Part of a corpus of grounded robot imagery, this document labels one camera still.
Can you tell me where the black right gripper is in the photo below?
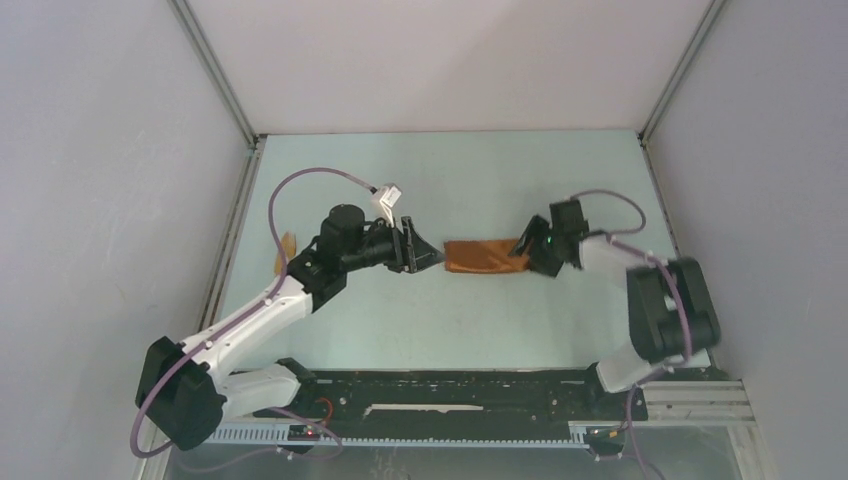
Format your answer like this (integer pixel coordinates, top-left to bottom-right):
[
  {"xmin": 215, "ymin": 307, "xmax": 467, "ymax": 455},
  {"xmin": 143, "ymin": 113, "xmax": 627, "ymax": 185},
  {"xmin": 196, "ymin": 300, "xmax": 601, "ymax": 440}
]
[{"xmin": 508, "ymin": 213, "xmax": 565, "ymax": 278}]

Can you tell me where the orange cloth napkin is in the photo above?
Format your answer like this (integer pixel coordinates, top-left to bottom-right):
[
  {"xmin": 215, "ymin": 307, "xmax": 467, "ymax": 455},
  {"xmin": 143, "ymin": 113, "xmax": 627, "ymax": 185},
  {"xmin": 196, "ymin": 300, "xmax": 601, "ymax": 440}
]
[{"xmin": 444, "ymin": 238, "xmax": 529, "ymax": 275}]

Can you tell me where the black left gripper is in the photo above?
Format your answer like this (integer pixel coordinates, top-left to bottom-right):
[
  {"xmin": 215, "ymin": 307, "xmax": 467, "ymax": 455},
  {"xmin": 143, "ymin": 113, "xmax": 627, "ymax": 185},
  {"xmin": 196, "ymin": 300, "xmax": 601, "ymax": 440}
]
[{"xmin": 341, "ymin": 215, "xmax": 444, "ymax": 274}]

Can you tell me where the wooden fork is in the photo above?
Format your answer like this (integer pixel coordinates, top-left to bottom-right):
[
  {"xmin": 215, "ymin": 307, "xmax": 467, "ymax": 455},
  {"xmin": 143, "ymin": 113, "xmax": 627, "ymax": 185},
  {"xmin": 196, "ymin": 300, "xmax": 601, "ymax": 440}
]
[{"xmin": 274, "ymin": 231, "xmax": 297, "ymax": 276}]

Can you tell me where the white cable duct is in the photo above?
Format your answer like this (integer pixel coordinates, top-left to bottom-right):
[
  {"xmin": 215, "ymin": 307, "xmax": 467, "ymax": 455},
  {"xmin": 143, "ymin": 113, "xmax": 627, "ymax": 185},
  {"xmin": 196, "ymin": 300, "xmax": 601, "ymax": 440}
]
[{"xmin": 205, "ymin": 423, "xmax": 627, "ymax": 452}]

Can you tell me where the aluminium frame post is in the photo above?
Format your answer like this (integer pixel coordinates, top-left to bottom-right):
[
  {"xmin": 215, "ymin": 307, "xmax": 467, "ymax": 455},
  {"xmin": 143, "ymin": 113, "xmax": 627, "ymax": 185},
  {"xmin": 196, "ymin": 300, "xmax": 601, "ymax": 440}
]
[
  {"xmin": 638, "ymin": 0, "xmax": 729, "ymax": 148},
  {"xmin": 168, "ymin": 0, "xmax": 261, "ymax": 150}
]

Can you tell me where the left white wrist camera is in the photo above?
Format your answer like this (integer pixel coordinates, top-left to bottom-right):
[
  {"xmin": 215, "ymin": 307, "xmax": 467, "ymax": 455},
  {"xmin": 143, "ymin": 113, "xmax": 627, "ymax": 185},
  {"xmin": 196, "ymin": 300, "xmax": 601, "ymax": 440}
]
[{"xmin": 370, "ymin": 183, "xmax": 402, "ymax": 228}]

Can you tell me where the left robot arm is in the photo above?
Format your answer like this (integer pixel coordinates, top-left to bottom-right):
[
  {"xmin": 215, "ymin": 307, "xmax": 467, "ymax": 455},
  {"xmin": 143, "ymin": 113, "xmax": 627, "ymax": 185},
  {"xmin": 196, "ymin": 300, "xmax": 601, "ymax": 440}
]
[{"xmin": 135, "ymin": 204, "xmax": 445, "ymax": 451}]

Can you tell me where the left aluminium frame post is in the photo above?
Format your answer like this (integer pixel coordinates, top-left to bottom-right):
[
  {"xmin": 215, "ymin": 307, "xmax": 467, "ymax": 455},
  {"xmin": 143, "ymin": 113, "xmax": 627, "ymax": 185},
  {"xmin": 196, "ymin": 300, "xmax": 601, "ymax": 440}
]
[{"xmin": 168, "ymin": 0, "xmax": 261, "ymax": 150}]

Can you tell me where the right aluminium frame post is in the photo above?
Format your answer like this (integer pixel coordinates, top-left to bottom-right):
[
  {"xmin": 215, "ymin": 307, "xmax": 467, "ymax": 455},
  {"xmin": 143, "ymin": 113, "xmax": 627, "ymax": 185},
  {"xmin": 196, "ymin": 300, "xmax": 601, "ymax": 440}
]
[{"xmin": 638, "ymin": 0, "xmax": 729, "ymax": 148}]

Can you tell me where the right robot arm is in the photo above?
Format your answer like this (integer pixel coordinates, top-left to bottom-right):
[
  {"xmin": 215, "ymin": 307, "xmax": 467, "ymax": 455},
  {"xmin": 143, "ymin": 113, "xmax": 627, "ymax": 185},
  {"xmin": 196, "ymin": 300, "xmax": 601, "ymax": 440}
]
[{"xmin": 509, "ymin": 199, "xmax": 722, "ymax": 418}]

